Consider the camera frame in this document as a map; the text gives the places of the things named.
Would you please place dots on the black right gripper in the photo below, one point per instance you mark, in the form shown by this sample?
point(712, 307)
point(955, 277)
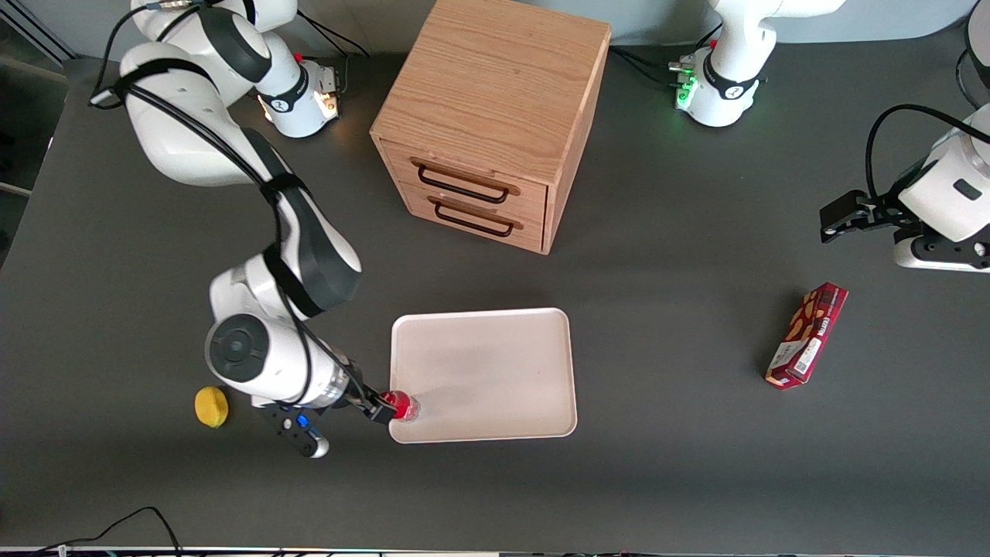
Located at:
point(363, 401)

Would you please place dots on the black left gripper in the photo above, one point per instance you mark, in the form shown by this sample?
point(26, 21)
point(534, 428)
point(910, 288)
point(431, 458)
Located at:
point(882, 213)

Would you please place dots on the red coke bottle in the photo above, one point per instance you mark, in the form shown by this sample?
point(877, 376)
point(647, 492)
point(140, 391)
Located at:
point(405, 405)

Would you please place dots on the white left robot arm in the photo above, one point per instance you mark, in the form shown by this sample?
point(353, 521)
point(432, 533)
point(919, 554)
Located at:
point(735, 54)

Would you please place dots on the beige plastic tray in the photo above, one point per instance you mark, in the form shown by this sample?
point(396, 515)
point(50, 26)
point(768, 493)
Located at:
point(487, 371)

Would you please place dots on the red snack box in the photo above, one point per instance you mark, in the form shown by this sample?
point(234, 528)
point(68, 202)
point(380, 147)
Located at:
point(808, 334)

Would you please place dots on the yellow lemon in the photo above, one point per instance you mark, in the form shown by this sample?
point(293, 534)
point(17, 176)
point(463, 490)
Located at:
point(211, 407)

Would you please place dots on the wooden drawer cabinet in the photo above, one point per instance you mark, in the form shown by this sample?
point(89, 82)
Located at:
point(495, 85)

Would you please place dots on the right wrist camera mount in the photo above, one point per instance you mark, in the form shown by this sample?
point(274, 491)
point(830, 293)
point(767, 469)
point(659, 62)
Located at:
point(298, 429)

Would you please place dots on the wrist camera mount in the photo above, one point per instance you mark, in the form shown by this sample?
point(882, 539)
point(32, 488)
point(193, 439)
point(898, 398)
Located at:
point(940, 254)
point(298, 429)

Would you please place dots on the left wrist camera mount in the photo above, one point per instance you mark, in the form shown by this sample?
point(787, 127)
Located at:
point(940, 254)

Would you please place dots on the aluminium frame bar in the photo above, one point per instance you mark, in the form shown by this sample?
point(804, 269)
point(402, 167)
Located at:
point(39, 40)

